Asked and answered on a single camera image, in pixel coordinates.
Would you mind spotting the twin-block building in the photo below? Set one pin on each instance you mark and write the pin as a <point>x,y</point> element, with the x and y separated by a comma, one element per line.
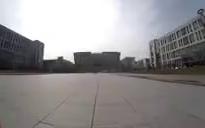
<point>96,61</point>

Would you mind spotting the small distant building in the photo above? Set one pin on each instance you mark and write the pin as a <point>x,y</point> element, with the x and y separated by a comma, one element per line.
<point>133,63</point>

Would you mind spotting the grey paved plaza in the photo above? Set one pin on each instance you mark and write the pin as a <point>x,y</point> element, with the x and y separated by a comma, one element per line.
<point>100,100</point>

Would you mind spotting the low dark building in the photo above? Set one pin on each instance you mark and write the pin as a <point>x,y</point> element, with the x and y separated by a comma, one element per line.
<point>58,65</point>

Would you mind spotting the grass strip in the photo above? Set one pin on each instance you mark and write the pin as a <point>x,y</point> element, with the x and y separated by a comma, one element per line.
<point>183,79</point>

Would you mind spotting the pale many-windowed building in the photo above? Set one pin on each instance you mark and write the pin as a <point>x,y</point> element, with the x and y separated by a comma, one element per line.
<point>183,43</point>

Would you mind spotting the dark glass building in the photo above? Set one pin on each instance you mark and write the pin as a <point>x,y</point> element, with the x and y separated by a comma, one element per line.
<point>10,50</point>

